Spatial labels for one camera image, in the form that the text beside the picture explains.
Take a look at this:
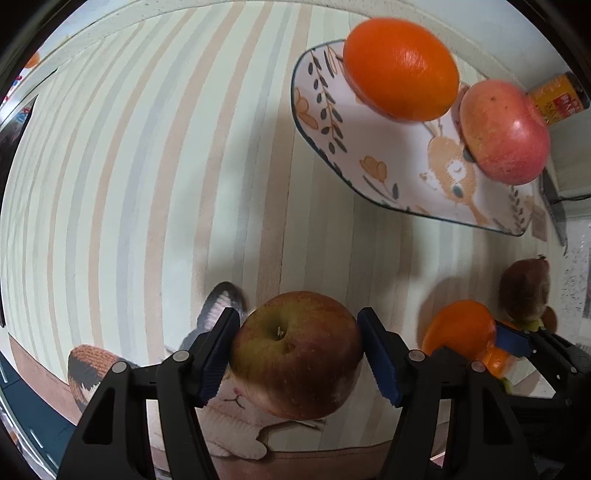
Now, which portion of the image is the small tangerine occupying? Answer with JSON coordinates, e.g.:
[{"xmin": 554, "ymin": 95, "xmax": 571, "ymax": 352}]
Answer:
[
  {"xmin": 480, "ymin": 347, "xmax": 514, "ymax": 379},
  {"xmin": 421, "ymin": 299, "xmax": 498, "ymax": 363}
]

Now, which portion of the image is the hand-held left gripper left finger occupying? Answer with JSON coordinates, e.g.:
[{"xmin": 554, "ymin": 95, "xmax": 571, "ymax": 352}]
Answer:
[{"xmin": 55, "ymin": 307, "xmax": 241, "ymax": 480}]

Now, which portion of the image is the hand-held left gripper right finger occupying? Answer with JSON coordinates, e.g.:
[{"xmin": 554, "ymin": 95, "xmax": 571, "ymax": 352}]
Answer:
[{"xmin": 356, "ymin": 307, "xmax": 541, "ymax": 480}]

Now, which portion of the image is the pink-red apple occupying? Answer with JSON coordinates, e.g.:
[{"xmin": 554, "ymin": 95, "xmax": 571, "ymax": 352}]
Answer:
[{"xmin": 459, "ymin": 79, "xmax": 551, "ymax": 185}]

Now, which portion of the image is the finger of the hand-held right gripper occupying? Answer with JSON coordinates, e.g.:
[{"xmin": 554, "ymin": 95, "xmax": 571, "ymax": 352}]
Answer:
[
  {"xmin": 505, "ymin": 394, "xmax": 591, "ymax": 480},
  {"xmin": 495, "ymin": 319, "xmax": 591, "ymax": 402}
]

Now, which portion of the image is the striped cat print tablecloth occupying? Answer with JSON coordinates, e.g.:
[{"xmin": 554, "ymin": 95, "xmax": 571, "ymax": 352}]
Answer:
[{"xmin": 0, "ymin": 4, "xmax": 591, "ymax": 462}]

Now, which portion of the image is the deer print plate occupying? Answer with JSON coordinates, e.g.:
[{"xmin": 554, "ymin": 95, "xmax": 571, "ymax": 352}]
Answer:
[{"xmin": 290, "ymin": 39, "xmax": 539, "ymax": 237}]

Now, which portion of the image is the black smartphone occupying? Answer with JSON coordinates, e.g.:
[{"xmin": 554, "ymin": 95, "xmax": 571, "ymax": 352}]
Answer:
[{"xmin": 539, "ymin": 168, "xmax": 570, "ymax": 247}]

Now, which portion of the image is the white box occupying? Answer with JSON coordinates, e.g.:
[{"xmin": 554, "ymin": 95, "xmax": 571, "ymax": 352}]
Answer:
[{"xmin": 547, "ymin": 117, "xmax": 591, "ymax": 197}]

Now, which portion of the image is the brown-purple round fruit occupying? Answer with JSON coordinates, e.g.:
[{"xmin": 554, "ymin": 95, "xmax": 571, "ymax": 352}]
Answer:
[{"xmin": 499, "ymin": 256, "xmax": 552, "ymax": 322}]

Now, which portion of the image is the dark sauce bottle yellow label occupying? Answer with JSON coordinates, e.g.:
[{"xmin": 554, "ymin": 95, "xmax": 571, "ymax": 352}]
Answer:
[{"xmin": 526, "ymin": 71, "xmax": 591, "ymax": 126}]

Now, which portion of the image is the large orange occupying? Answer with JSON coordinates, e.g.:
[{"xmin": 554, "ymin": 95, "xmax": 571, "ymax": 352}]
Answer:
[{"xmin": 342, "ymin": 17, "xmax": 461, "ymax": 123}]

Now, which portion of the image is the colourful wall poster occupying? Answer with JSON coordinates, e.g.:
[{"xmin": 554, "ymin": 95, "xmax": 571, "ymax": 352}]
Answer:
[{"xmin": 2, "ymin": 51, "xmax": 44, "ymax": 125}]

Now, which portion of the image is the red-green apple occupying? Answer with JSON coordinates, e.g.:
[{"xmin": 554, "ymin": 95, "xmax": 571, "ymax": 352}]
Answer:
[{"xmin": 231, "ymin": 291, "xmax": 365, "ymax": 420}]

